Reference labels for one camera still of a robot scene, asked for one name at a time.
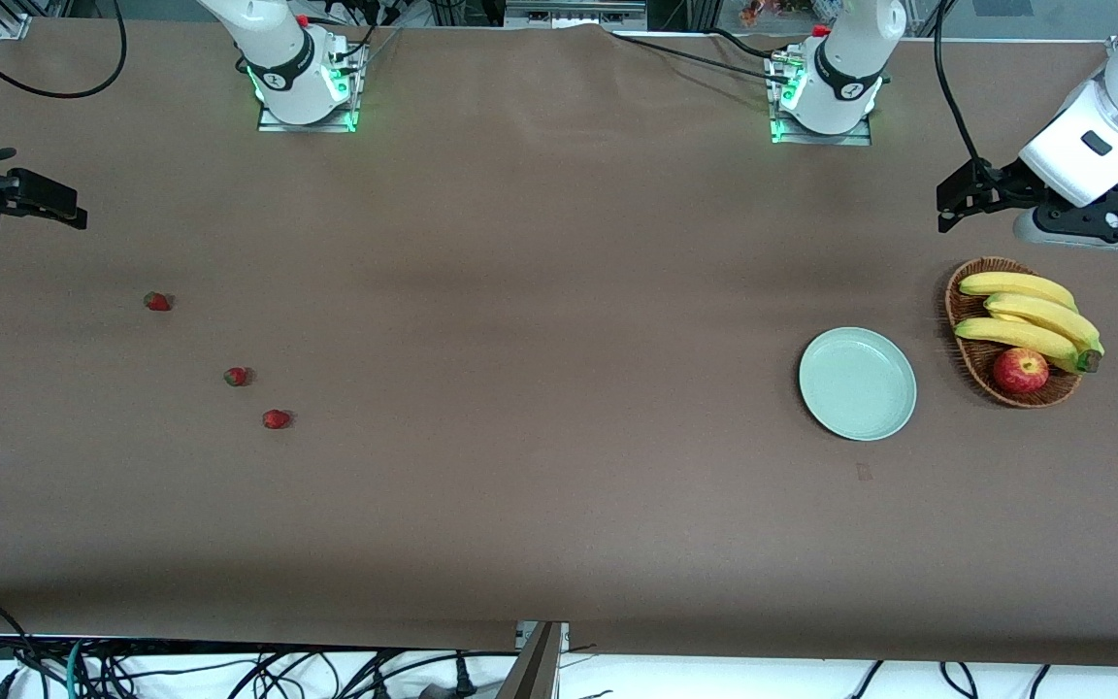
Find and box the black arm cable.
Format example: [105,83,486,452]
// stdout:
[933,0,989,166]
[0,0,128,164]

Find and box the grey background device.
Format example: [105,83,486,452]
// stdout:
[504,0,647,30]

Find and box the pale green plate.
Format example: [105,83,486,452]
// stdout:
[799,327,918,443]

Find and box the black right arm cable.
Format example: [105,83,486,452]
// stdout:
[0,0,128,164]

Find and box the black cable on table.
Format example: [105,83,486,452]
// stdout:
[603,27,793,86]

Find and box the brown table cover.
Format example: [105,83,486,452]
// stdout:
[0,17,1118,669]

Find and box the brown wicker basket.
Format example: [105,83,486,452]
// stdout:
[944,256,1084,409]

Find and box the yellow banana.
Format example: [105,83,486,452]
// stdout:
[959,272,1079,314]
[954,317,1094,375]
[984,293,1103,355]

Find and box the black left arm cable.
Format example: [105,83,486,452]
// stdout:
[933,0,989,166]

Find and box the red apple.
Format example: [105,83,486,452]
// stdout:
[994,348,1050,394]

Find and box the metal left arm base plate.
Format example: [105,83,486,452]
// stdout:
[770,49,873,147]

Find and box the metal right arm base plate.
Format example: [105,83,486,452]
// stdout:
[258,44,359,134]

